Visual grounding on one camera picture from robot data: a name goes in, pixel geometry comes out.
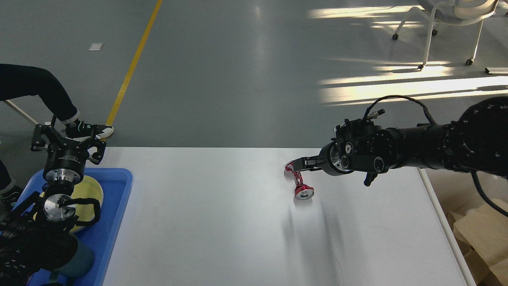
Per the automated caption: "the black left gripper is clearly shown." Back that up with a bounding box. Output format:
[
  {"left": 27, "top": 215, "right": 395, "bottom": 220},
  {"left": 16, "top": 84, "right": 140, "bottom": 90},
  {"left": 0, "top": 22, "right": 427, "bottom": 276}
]
[{"left": 31, "top": 124, "right": 107, "bottom": 182}]

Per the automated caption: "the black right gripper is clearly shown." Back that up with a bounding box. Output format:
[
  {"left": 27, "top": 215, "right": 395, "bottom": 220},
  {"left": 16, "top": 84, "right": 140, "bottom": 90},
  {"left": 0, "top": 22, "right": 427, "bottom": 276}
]
[{"left": 292, "top": 142, "right": 353, "bottom": 177}]

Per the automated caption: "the crushed red can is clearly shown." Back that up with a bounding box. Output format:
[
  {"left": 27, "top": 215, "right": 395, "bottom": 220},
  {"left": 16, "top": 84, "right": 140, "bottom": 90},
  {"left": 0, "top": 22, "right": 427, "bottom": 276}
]
[{"left": 285, "top": 161, "right": 315, "bottom": 200}]

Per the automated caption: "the yellow plate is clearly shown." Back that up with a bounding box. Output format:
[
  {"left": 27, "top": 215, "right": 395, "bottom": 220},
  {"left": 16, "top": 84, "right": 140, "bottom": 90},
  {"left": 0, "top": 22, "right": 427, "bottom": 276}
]
[{"left": 34, "top": 175, "right": 105, "bottom": 233}]

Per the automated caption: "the dark green mug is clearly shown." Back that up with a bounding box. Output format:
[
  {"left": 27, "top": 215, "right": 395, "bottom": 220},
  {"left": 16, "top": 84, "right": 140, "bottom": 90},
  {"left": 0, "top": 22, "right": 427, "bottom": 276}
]
[{"left": 47, "top": 234, "right": 96, "bottom": 286}]

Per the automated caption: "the large brown paper bag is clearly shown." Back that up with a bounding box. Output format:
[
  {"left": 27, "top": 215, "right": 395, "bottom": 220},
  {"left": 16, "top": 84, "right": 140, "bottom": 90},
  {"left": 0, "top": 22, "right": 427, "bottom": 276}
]
[{"left": 453, "top": 203, "right": 508, "bottom": 286}]

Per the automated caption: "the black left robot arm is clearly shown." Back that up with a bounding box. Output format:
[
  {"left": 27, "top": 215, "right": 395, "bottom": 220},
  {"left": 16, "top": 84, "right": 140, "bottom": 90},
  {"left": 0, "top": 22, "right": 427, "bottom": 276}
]
[{"left": 1, "top": 124, "right": 106, "bottom": 286}]

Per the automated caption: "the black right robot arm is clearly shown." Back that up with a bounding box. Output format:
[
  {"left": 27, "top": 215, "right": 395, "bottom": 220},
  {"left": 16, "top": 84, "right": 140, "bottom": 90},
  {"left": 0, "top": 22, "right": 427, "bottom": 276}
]
[{"left": 285, "top": 96, "right": 508, "bottom": 216}]

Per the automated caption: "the blue plastic tray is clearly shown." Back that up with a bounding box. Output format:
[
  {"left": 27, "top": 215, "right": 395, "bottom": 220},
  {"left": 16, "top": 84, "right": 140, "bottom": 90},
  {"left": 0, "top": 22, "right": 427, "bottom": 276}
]
[{"left": 25, "top": 167, "right": 133, "bottom": 286}]

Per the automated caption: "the white plastic bin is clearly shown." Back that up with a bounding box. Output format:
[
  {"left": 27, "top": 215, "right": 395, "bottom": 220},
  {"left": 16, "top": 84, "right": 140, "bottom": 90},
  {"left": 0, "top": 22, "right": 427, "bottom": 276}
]
[{"left": 419, "top": 170, "right": 503, "bottom": 286}]

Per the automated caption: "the white rolling chair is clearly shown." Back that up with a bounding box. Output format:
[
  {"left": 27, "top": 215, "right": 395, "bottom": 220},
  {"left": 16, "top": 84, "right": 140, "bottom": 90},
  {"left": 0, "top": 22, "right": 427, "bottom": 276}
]
[{"left": 392, "top": 0, "right": 499, "bottom": 71}]

